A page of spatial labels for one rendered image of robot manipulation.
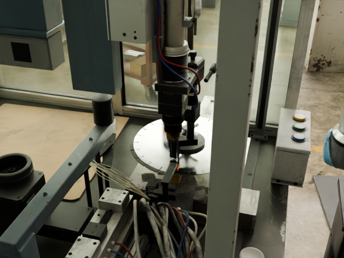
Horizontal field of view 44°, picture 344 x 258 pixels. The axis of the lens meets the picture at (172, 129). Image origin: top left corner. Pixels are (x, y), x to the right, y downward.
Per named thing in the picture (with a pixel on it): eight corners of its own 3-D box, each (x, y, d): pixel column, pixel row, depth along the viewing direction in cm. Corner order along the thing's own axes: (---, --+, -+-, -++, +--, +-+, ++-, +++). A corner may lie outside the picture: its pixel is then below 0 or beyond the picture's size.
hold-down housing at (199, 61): (186, 114, 121) (188, 46, 111) (202, 117, 119) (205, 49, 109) (178, 122, 117) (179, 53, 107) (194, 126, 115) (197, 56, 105)
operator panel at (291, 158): (275, 140, 170) (280, 107, 162) (304, 144, 167) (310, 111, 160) (270, 182, 147) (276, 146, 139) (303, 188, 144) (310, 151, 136)
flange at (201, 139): (206, 152, 126) (206, 145, 125) (168, 152, 126) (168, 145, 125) (203, 132, 136) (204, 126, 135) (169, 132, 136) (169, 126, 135)
